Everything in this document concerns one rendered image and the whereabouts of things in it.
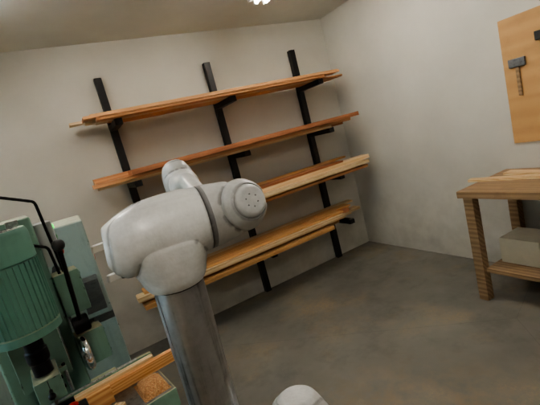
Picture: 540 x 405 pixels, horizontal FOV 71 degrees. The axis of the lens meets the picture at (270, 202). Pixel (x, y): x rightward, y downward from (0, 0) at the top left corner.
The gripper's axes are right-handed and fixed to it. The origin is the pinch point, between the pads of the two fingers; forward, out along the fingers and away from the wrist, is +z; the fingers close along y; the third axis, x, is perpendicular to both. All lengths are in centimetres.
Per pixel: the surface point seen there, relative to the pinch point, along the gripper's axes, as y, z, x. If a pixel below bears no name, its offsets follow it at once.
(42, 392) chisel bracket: -14.9, 25.5, -25.1
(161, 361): -18.6, -8.0, -37.1
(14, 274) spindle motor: 3.0, 21.4, 5.0
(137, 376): -18.9, 0.7, -37.5
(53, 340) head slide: 0.8, 18.6, -26.3
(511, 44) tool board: 22, -300, 37
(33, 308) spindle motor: -2.9, 20.2, -3.9
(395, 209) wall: 60, -320, -153
